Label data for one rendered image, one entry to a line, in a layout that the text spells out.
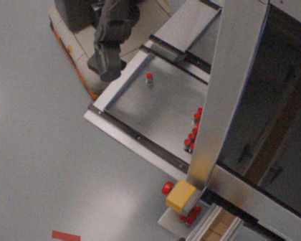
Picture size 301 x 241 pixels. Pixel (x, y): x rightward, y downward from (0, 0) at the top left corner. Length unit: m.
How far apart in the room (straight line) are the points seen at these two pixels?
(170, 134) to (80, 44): 1.07
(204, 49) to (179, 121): 0.30
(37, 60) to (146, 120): 1.38
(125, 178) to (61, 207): 0.39
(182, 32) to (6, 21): 1.65
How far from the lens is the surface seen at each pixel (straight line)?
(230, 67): 0.71
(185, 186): 1.23
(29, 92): 2.62
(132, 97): 1.50
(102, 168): 2.35
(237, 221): 1.33
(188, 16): 1.70
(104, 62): 1.17
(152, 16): 2.46
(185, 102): 1.49
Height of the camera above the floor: 2.21
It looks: 65 degrees down
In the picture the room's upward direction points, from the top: straight up
